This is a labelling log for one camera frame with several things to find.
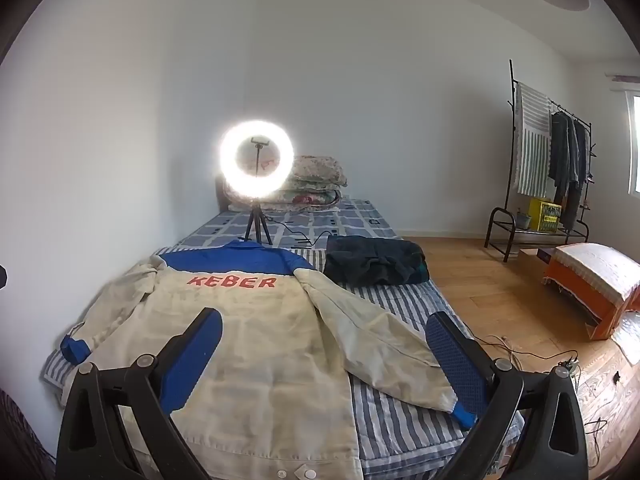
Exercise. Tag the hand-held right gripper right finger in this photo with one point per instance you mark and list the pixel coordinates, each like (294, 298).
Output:
(457, 360)

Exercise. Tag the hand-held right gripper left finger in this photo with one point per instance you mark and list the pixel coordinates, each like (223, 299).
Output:
(192, 355)

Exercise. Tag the beige and blue jacket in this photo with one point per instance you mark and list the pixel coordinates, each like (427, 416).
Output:
(260, 340)

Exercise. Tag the dark green folded clothes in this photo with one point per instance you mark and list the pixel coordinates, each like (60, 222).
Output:
(375, 260)

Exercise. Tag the black clothes rack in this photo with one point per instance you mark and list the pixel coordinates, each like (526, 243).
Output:
(511, 160)

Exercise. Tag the dark hanging clothes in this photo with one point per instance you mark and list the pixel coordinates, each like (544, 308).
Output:
(567, 160)

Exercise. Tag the blue striped blanket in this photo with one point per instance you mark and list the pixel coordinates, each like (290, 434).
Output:
(400, 305)

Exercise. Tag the cardboard box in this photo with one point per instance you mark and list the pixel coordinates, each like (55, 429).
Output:
(530, 265)

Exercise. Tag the black tripod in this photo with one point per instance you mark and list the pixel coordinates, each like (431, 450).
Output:
(256, 220)

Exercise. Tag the small grey pot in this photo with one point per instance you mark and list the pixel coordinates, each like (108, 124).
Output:
(524, 220)

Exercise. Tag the orange stool with white cover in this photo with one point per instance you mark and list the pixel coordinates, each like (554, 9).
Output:
(595, 275)

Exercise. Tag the yellow box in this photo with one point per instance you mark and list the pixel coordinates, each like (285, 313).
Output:
(545, 215)

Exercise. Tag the blue checked bed sheet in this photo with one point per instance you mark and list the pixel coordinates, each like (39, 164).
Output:
(350, 220)

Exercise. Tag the zebra print cloth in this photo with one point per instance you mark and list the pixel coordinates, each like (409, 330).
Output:
(20, 440)

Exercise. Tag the folded floral quilt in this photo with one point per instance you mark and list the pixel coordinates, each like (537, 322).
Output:
(315, 180)

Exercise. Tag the green striped hanging towel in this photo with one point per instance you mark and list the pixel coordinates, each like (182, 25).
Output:
(532, 150)

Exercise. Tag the window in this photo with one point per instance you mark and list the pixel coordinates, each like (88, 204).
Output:
(636, 145)

